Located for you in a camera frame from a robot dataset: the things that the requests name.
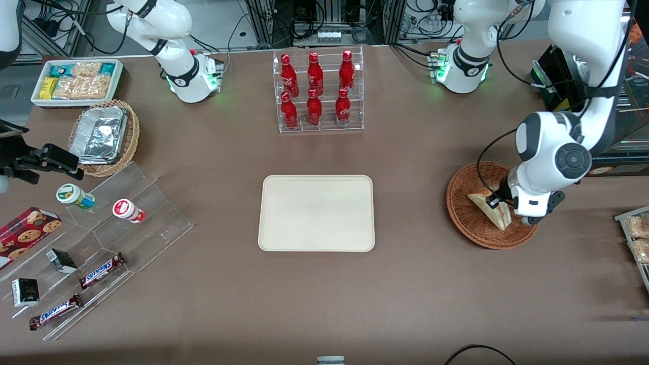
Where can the white power strip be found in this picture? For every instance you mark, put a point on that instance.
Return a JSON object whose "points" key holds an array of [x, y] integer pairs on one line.
{"points": [[328, 36]]}

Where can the small black white box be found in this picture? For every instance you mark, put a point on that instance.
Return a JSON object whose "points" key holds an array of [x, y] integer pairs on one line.
{"points": [[25, 292]]}

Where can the clear acrylic bottle rack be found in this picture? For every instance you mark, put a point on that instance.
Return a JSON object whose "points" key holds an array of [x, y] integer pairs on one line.
{"points": [[328, 128]]}

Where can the red lid drink cup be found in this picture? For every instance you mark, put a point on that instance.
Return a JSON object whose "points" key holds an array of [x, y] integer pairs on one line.
{"points": [[127, 210]]}

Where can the clear acrylic stepped display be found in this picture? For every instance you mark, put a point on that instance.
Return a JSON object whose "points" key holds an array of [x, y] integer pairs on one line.
{"points": [[152, 238]]}

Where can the red cola bottle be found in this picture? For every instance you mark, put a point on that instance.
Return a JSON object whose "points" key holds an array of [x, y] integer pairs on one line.
{"points": [[343, 109], [289, 114], [347, 73], [314, 111], [315, 76], [287, 76]]}

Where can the brown Snickers bar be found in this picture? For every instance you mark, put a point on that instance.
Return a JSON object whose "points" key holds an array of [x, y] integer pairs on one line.
{"points": [[56, 312], [101, 270]]}

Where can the triangular sandwich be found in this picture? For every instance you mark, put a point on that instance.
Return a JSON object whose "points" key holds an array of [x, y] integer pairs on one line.
{"points": [[502, 219]]}

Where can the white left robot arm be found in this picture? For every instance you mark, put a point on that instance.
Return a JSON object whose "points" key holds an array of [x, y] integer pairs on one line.
{"points": [[583, 30]]}

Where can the green lid drink cup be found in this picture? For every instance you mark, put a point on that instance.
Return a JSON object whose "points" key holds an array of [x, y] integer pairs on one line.
{"points": [[73, 196]]}

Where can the white snack bin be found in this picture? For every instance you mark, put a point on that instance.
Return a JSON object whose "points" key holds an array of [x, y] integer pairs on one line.
{"points": [[119, 81]]}

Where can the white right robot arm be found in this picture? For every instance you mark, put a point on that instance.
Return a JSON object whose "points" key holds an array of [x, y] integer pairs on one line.
{"points": [[182, 76]]}

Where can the cream plastic tray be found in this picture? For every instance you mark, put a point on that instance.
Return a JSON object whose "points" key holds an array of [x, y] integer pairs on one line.
{"points": [[304, 213]]}

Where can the round brown wicker basket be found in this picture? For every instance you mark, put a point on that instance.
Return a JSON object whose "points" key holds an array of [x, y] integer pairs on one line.
{"points": [[471, 228]]}

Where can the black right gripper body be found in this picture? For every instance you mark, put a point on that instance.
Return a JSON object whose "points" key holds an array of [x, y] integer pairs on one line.
{"points": [[11, 158]]}

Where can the yellow snack packet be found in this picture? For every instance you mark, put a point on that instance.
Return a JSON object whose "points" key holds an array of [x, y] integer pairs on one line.
{"points": [[48, 88]]}

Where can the clear cracker bag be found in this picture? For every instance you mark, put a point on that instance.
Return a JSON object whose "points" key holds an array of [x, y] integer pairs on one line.
{"points": [[641, 251], [83, 87], [86, 70], [639, 226]]}

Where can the teal snack packet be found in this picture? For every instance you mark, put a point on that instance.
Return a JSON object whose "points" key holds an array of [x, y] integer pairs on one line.
{"points": [[61, 70], [108, 68]]}

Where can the steel food pan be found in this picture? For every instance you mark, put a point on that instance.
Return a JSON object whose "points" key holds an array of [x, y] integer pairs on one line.
{"points": [[581, 67]]}

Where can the small grey device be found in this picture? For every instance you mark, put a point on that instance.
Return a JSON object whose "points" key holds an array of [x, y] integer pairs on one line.
{"points": [[330, 360]]}

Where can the aluminium foil container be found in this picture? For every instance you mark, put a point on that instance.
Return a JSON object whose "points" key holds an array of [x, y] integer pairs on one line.
{"points": [[99, 134]]}

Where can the oval tan wicker basket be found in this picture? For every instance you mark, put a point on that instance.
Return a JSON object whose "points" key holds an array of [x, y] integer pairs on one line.
{"points": [[133, 137]]}

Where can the grey metal snack tray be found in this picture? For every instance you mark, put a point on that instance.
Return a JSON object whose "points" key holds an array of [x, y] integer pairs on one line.
{"points": [[619, 219]]}

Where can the red cookie box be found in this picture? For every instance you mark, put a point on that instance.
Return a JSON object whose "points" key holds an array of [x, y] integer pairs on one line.
{"points": [[25, 235]]}

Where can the black food warmer cabinet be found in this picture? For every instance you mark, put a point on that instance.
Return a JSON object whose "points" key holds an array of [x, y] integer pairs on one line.
{"points": [[557, 76]]}

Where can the aluminium frame rack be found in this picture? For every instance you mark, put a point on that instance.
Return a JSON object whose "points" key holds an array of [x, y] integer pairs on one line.
{"points": [[261, 20]]}

